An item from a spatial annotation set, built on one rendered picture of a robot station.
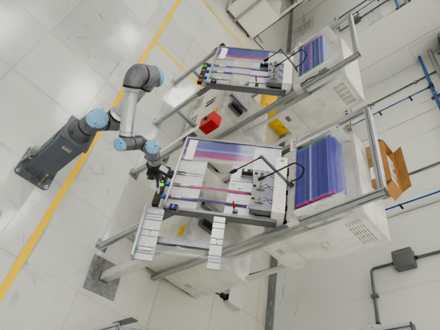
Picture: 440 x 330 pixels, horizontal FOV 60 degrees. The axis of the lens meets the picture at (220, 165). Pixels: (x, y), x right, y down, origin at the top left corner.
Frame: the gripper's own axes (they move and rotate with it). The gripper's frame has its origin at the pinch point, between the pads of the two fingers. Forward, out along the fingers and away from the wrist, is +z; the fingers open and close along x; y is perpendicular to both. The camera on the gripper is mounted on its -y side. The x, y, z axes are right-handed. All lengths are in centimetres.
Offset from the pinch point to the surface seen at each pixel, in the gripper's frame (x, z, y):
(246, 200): -6, 10, -53
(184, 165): -29.7, 9.9, -7.4
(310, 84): -132, 0, -93
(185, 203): 3.3, 9.9, -15.5
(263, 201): 0, 3, -64
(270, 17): -460, 85, -45
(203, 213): 10.0, 9.7, -28.2
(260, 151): -53, 10, -59
